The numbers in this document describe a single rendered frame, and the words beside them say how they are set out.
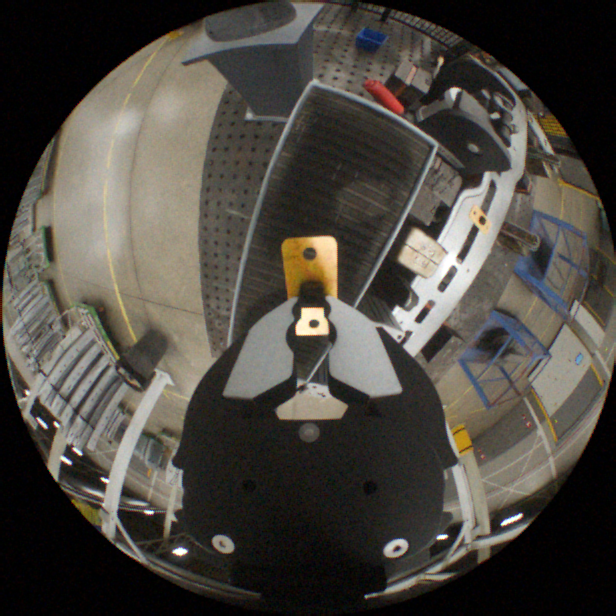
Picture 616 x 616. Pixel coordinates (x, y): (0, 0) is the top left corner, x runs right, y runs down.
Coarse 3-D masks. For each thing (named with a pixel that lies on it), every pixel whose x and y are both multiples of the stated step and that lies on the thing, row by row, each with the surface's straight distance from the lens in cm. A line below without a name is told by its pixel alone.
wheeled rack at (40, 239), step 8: (40, 232) 614; (24, 240) 569; (40, 240) 627; (24, 248) 569; (40, 248) 647; (40, 256) 642; (8, 264) 751; (40, 264) 714; (48, 264) 581; (8, 272) 633; (32, 272) 667; (40, 272) 578
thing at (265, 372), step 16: (288, 304) 11; (272, 320) 10; (288, 320) 10; (256, 336) 9; (272, 336) 9; (288, 336) 9; (240, 352) 9; (256, 352) 8; (272, 352) 8; (288, 352) 8; (240, 368) 8; (256, 368) 8; (272, 368) 8; (288, 368) 7; (240, 384) 7; (256, 384) 7; (272, 384) 7; (288, 384) 7; (256, 400) 7; (272, 400) 8; (288, 400) 8
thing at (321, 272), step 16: (288, 240) 13; (304, 240) 12; (320, 240) 12; (288, 256) 13; (320, 256) 13; (336, 256) 13; (288, 272) 13; (304, 272) 13; (320, 272) 13; (336, 272) 13; (288, 288) 14; (304, 288) 13; (320, 288) 13; (336, 288) 14; (304, 304) 13; (320, 304) 13; (304, 320) 15; (320, 320) 15
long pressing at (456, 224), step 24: (480, 192) 51; (504, 192) 60; (456, 216) 46; (504, 216) 61; (456, 240) 47; (480, 240) 53; (456, 264) 49; (480, 264) 56; (432, 288) 47; (456, 288) 52; (432, 312) 52
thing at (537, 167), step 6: (528, 156) 85; (528, 162) 85; (534, 162) 84; (540, 162) 82; (510, 168) 95; (528, 168) 88; (534, 168) 87; (540, 168) 85; (546, 168) 84; (534, 174) 89; (540, 174) 87; (546, 174) 86
